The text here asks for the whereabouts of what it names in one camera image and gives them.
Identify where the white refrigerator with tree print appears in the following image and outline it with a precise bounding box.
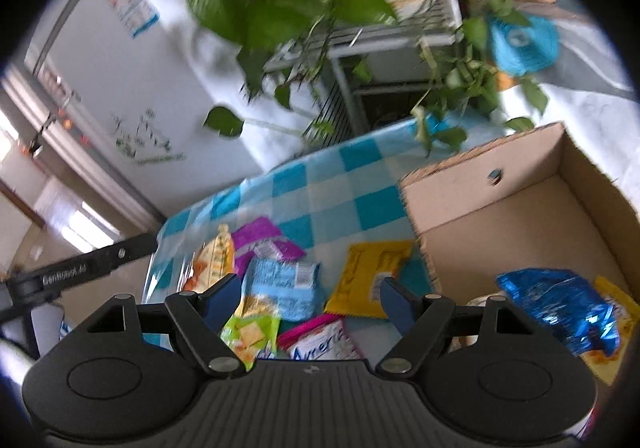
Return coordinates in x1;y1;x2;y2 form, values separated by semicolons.
0;0;331;229

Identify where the shiny blue snack packet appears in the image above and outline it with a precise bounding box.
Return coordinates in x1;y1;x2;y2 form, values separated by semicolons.
496;268;621;356

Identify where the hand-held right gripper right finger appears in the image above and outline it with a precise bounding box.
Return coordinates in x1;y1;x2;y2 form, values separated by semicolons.
374;277;551;376

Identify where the light blue snack packet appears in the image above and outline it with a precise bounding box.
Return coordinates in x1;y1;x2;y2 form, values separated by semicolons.
245;257;322;323

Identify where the blue checked tablecloth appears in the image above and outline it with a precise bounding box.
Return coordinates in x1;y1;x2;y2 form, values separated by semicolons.
142;118;501;364

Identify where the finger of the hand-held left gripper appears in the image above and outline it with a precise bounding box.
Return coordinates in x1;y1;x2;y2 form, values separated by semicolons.
102;233;158;269

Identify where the white metal rack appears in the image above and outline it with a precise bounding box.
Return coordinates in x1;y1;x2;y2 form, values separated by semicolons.
262;0;466;149

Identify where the blue plastic object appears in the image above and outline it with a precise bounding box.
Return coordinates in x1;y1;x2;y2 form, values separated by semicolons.
487;13;560;78

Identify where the green pothos plant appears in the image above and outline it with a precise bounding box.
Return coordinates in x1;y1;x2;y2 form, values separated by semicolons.
170;0;551;154

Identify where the purple snack packet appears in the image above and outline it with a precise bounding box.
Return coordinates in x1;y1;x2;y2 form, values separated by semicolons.
231;216;307;274

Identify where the cream biscuit packet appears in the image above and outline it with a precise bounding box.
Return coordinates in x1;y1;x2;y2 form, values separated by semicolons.
182;224;236;294

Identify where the green cracker packet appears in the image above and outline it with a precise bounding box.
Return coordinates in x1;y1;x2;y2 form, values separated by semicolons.
220;295;282;365

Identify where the pink white snack packet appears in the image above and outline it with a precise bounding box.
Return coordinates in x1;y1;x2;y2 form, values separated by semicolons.
276;317;362;362

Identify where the cardboard box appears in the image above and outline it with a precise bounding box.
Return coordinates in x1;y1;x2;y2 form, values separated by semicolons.
397;122;640;399

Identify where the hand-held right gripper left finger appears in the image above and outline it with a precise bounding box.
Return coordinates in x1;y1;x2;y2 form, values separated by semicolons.
80;273;247;374

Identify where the yellow orange snack packet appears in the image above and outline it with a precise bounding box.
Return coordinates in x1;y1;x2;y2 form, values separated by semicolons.
580;275;640;386

